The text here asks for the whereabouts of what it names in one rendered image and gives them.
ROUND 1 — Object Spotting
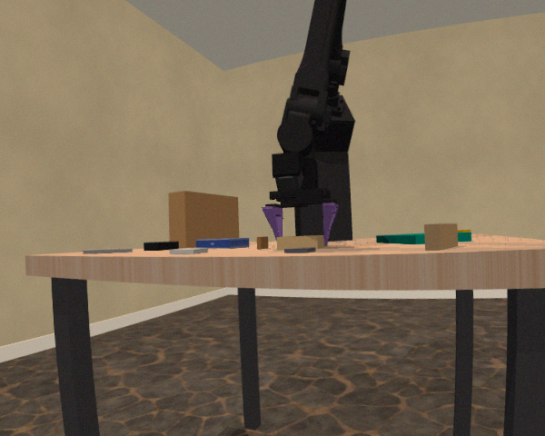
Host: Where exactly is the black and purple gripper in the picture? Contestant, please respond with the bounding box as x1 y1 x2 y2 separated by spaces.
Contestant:
263 188 339 246

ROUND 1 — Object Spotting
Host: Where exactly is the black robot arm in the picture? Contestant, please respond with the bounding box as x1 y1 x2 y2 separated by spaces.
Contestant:
272 0 350 192

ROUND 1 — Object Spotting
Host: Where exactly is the blue and white flat box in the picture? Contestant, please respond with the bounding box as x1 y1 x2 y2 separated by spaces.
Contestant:
196 238 249 249

